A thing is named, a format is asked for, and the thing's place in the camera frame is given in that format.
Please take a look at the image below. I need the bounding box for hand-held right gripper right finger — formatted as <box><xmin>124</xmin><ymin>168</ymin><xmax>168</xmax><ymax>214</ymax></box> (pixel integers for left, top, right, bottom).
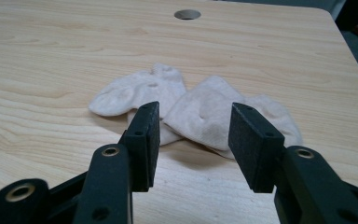
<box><xmin>227</xmin><ymin>102</ymin><xmax>358</xmax><ymax>224</ymax></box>

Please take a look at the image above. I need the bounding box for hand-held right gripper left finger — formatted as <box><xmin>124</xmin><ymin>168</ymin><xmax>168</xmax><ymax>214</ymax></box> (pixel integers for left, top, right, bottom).
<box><xmin>73</xmin><ymin>101</ymin><xmax>161</xmax><ymax>224</ymax></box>

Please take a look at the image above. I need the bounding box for white sock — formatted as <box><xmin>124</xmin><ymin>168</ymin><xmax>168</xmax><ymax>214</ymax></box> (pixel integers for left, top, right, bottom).
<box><xmin>88</xmin><ymin>62</ymin><xmax>187</xmax><ymax>147</ymax></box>
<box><xmin>162</xmin><ymin>75</ymin><xmax>304</xmax><ymax>161</ymax></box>

